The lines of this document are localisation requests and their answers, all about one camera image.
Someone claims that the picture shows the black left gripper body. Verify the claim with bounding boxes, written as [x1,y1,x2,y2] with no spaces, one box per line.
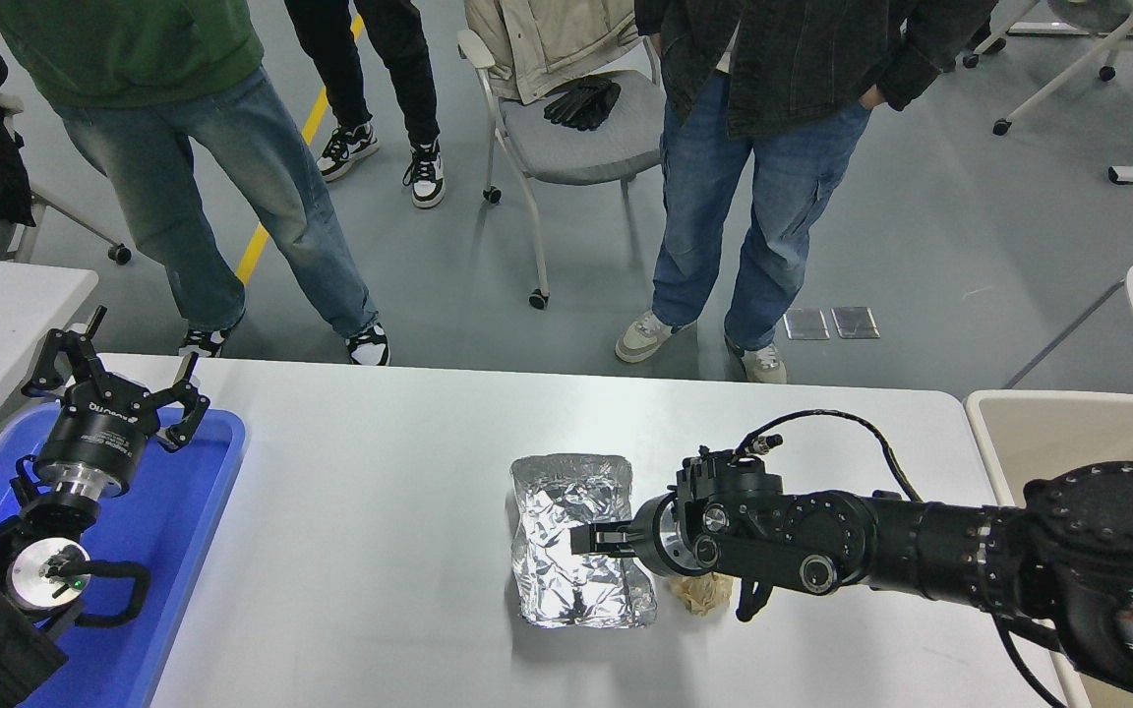
[35,379,162,483]

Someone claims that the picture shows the foil tray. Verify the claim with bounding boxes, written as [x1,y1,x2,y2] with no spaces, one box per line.
[509,452,659,630]

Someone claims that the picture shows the tan paper ball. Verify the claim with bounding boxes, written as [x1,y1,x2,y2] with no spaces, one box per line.
[670,573,737,618]

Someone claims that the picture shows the person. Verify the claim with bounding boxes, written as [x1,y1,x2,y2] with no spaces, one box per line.
[0,0,392,367]
[614,0,1000,384]
[283,0,447,210]

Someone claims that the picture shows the black gloves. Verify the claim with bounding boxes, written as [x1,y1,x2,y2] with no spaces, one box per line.
[543,76,623,132]

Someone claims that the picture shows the grey wheeled chair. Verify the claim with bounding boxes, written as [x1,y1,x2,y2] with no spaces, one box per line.
[456,28,666,311]

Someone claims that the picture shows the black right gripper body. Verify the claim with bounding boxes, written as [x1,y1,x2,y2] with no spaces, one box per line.
[628,491,677,579]

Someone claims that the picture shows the large pale bin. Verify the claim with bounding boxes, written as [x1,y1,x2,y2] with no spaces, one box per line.
[963,390,1133,708]

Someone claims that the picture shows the beige jacket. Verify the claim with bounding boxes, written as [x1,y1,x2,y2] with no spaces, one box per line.
[463,0,641,106]

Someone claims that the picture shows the blue plastic tray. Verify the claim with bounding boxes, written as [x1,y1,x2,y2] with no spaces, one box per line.
[0,405,248,708]

